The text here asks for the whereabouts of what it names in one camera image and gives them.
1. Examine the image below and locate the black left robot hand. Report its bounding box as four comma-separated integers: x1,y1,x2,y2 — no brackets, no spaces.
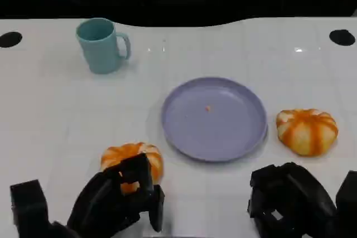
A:
66,153,165,235

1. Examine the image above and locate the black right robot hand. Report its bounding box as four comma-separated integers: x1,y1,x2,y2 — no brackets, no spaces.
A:
247,162,340,238

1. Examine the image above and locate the orange white toy bread roll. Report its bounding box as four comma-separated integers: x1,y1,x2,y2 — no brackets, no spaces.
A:
276,108,339,157
100,142,165,196

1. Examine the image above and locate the lilac plate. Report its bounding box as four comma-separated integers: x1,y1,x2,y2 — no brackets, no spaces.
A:
161,76,269,163

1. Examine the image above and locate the pale green mug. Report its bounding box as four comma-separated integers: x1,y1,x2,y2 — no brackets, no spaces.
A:
75,17,132,75

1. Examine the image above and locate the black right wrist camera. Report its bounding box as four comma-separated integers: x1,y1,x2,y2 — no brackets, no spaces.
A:
335,170,357,238

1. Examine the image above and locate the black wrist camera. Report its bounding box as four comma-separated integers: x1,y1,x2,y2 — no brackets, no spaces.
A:
335,170,357,238
9,179,51,232

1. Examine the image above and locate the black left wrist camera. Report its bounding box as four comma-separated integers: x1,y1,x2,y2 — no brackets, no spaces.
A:
9,179,51,232

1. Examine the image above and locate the black table cable hole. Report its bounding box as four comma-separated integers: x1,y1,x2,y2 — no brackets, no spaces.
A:
0,31,23,48
329,29,356,46

